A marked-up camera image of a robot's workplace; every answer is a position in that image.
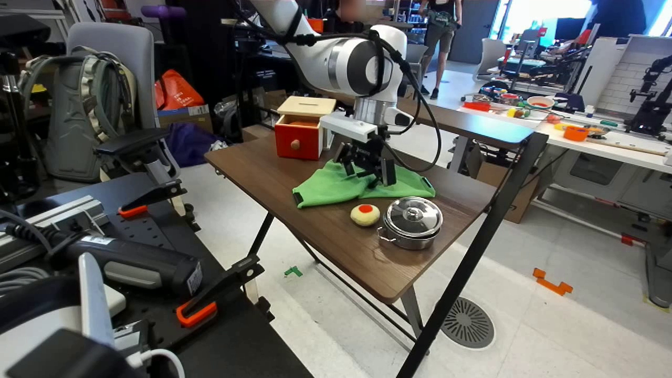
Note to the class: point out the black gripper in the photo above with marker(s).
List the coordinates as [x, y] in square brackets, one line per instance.
[369, 154]

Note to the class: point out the green cloth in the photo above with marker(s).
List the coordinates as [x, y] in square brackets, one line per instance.
[328, 188]

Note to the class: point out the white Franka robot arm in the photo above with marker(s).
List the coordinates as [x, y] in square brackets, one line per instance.
[336, 66]

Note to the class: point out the black small robot arm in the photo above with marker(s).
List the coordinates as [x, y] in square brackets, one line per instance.
[651, 97]

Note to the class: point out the purple cloth bundle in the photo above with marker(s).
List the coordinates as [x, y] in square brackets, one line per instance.
[189, 142]

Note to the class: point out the yellow toy with red spot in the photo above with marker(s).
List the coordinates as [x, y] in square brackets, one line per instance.
[364, 215]

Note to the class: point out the steel pot lid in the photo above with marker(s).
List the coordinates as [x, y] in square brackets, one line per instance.
[413, 215]

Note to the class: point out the red-fronted wooden drawer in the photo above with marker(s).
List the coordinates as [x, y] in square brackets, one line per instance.
[298, 138]

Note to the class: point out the small steel pot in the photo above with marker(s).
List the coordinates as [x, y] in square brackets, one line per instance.
[411, 241]

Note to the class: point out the cream wooden box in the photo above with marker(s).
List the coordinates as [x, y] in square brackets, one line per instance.
[308, 106]

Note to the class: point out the grey long table board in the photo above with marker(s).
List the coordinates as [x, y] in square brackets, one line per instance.
[484, 124]

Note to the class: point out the brown folding table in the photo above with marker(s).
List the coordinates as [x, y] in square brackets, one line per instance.
[454, 279]

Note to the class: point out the black soft bag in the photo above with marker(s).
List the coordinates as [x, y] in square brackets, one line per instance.
[228, 117]

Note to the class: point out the walking person in shorts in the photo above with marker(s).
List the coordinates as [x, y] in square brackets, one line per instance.
[441, 37]

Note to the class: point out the cardboard box under table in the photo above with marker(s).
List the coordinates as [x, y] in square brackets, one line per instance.
[521, 196]

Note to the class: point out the round floor drain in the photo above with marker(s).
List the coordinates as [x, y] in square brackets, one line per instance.
[468, 324]

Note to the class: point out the orange bag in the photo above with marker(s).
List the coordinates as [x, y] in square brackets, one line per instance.
[177, 92]

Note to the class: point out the orange plastic block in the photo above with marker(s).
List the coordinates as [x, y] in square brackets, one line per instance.
[577, 132]

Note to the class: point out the black orange bar clamp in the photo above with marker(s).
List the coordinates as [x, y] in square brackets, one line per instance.
[134, 210]
[197, 315]

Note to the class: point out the black grey power tool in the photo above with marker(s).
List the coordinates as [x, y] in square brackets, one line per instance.
[139, 263]

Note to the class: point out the cluttered white worktable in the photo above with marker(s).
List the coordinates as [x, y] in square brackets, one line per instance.
[616, 150]

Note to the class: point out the white backdrop board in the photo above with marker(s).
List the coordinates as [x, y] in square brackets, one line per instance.
[616, 70]

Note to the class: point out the grey high-back chair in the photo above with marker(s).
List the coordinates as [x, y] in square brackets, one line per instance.
[119, 44]

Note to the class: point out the grey backpack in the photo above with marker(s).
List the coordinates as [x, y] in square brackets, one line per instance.
[76, 117]

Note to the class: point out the white plastic wedge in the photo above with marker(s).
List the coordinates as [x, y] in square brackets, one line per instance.
[95, 301]

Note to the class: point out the wrist-mounted stereo camera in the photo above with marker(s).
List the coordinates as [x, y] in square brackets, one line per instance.
[347, 127]

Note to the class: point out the silver aluminium rail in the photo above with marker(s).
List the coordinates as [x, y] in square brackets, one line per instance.
[55, 213]

